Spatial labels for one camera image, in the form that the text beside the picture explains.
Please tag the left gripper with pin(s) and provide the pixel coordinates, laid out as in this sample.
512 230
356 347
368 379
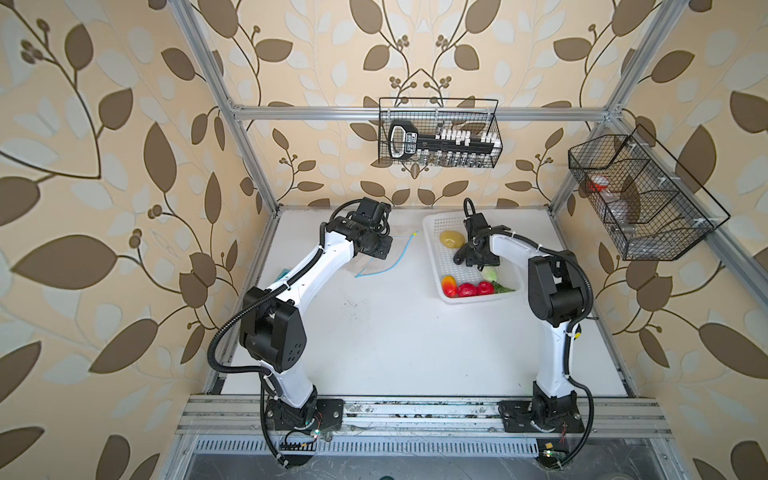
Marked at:
381 251

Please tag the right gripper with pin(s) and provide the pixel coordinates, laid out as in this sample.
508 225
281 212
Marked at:
470 260

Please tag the clear zip top bag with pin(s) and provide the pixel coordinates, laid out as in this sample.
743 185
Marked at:
366 266

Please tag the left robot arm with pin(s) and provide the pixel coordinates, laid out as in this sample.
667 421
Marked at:
270 321

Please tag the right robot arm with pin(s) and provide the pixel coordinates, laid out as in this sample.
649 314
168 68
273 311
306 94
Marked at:
559 295

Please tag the white green cucumber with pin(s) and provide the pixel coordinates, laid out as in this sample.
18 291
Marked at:
489 274

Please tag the upper yellow potato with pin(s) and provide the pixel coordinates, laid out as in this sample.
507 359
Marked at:
452 239

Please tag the red apple right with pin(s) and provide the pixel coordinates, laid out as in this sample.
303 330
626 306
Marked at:
485 288

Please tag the red apple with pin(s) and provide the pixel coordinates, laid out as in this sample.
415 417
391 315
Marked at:
467 290
485 288

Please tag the white plastic basket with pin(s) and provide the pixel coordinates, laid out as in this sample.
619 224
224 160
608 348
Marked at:
463 272

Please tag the red apple middle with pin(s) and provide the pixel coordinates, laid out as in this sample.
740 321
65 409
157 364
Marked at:
467 290

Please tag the green leafy vegetable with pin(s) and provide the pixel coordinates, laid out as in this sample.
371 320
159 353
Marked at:
500 289

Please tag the red yellow mango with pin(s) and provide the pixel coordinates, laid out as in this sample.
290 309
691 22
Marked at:
449 287

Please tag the black tool in basket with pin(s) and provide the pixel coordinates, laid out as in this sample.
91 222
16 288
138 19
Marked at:
404 141

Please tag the teal block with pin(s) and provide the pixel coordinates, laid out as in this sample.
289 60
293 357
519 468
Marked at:
282 275

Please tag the red white item in basket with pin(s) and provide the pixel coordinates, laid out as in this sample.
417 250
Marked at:
597 183

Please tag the back wire basket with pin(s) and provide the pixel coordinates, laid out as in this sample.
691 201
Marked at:
471 113

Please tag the side wire basket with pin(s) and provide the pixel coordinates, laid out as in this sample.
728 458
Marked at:
656 208

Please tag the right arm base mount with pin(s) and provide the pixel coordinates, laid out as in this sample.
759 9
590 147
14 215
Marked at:
536 416

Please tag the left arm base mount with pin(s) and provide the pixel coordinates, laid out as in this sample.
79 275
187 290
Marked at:
306 417

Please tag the aluminium front rail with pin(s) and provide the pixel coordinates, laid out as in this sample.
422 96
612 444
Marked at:
419 416

